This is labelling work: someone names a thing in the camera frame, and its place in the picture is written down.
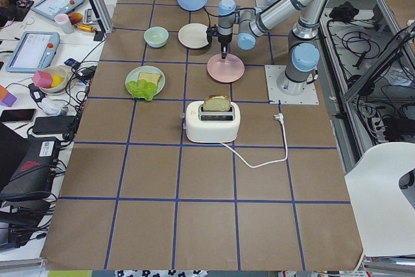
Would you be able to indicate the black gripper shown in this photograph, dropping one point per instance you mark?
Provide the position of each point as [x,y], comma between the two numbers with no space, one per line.
[224,38]

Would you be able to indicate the pink plate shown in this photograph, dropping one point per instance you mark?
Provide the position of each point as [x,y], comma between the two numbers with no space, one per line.
[225,70]

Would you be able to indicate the white cream plate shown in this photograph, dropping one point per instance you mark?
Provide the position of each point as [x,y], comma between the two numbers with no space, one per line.
[193,35]

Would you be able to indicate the bread slice in toaster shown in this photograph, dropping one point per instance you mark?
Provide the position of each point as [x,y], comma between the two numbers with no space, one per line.
[216,103]

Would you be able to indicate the mint green bowl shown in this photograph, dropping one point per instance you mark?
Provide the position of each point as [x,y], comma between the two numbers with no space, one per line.
[156,37]

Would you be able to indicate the brown bread slice on plate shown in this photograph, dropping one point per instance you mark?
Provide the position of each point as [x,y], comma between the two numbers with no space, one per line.
[150,77]

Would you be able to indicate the white toaster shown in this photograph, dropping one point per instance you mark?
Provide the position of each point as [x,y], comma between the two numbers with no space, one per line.
[211,127]

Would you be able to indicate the mint green plate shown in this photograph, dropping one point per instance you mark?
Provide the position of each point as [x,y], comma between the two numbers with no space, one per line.
[133,75]

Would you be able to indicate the green lettuce leaf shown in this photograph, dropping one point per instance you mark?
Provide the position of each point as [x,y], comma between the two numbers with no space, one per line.
[142,89]

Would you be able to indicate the orange screwdriver tool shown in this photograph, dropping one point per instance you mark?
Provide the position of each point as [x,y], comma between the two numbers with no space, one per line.
[85,28]

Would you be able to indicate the blue teach pendant far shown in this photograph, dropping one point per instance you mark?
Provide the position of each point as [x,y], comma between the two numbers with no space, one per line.
[50,8]

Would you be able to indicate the blue teach pendant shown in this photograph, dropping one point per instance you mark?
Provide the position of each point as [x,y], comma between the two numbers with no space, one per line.
[34,51]
[50,8]

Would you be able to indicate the pink cup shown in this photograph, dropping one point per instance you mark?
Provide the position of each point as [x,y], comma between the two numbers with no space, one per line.
[63,21]

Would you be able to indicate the beige bowl with fruit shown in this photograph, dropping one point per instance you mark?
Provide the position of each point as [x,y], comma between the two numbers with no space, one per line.
[52,80]

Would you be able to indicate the blue teach pendant near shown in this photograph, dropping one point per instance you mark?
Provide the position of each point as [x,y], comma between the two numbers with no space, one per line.
[34,51]

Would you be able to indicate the black smartphone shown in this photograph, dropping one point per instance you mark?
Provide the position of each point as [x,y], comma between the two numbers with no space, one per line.
[18,115]

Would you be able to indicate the purple block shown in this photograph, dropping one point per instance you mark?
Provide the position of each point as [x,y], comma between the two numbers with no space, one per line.
[6,98]

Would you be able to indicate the black laptop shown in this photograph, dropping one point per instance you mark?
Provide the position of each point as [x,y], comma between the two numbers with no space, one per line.
[27,166]

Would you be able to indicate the white chair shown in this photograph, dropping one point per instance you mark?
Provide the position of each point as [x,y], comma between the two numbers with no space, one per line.
[384,216]

